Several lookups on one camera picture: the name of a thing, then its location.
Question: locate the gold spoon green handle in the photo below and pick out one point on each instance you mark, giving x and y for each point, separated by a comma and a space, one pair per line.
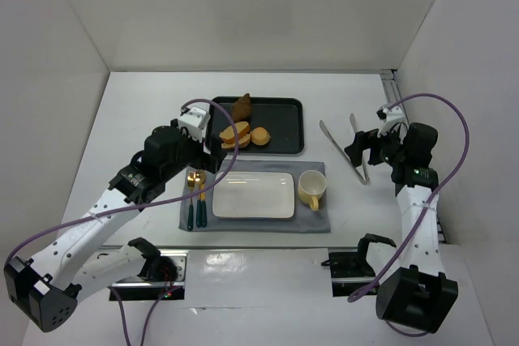
192, 183

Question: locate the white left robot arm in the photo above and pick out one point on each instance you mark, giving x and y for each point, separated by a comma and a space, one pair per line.
48, 286

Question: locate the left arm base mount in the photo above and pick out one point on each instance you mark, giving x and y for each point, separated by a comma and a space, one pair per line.
170, 274

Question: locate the brown croissant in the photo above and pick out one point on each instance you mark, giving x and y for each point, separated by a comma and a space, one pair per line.
241, 109

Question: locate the metal tongs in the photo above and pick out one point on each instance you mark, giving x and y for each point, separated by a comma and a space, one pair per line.
356, 162

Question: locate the toasted bread slice back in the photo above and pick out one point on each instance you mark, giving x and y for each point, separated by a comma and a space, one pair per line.
238, 129

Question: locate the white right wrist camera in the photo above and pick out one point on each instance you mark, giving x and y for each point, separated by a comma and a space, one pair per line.
389, 118

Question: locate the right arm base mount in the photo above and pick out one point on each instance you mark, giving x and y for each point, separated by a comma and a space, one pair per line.
347, 272

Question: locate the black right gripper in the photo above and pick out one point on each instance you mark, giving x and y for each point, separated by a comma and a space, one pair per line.
374, 148

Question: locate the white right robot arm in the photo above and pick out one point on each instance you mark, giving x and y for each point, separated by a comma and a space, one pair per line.
412, 287

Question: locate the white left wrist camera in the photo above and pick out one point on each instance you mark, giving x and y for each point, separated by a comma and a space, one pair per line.
194, 120

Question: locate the yellow mug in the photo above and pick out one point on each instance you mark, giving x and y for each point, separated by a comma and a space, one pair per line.
311, 187

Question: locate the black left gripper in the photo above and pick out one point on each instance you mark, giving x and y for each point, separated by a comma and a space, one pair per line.
209, 153

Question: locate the round golden bun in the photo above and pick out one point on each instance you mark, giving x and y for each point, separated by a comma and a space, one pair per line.
260, 136

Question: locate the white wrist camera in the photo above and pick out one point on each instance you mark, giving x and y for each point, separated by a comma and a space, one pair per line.
194, 120
389, 118

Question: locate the white rectangular plate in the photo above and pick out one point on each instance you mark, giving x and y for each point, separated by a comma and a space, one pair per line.
254, 195

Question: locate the gold fork green handle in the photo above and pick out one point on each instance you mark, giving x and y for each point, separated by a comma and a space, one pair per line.
201, 211

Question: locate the aluminium rail right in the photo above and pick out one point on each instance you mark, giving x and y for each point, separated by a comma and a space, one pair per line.
389, 82

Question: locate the grey cloth placemat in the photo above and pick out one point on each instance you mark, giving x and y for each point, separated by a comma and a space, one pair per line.
304, 220

